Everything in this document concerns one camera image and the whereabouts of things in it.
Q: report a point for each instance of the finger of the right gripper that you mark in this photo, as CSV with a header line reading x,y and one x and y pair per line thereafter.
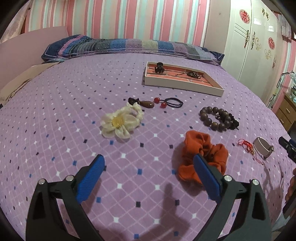
x,y
289,146

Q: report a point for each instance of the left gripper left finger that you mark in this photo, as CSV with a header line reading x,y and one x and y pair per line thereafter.
x,y
44,220

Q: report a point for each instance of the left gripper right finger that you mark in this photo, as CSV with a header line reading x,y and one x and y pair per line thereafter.
x,y
252,221

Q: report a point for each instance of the red string charm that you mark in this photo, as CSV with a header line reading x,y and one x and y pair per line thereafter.
x,y
249,148

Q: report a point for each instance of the orange fabric scrunchie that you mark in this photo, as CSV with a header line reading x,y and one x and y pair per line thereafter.
x,y
200,143

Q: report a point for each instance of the cream flower scrunchie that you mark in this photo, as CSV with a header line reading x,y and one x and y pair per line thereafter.
x,y
122,122

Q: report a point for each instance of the black hair tie red beads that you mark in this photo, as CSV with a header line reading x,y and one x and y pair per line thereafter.
x,y
171,102

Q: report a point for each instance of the brown wooden pendant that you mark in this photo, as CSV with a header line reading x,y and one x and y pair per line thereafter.
x,y
143,103

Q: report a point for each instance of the black hair claw clip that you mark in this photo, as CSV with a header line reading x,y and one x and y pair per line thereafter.
x,y
159,69

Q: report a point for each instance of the white jewelry tray red lining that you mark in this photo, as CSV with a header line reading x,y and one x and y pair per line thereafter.
x,y
183,78

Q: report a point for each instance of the person's right hand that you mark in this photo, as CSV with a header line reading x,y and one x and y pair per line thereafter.
x,y
291,187

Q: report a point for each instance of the white desk lamp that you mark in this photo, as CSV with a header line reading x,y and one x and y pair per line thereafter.
x,y
279,86

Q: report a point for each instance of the white decorated wardrobe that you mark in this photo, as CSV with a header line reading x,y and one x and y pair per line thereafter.
x,y
253,46

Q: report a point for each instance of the beige folded blanket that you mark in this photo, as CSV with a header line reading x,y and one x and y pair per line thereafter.
x,y
15,85

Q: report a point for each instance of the purple diamond pattern bedspread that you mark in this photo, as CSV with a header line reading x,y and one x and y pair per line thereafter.
x,y
51,128

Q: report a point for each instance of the pink headboard cushion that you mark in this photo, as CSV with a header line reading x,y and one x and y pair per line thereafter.
x,y
25,50

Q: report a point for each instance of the patchwork blue purple pillow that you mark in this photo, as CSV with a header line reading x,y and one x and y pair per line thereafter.
x,y
82,45

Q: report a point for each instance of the pink floral curtain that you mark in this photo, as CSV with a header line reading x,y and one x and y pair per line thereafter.
x,y
16,25

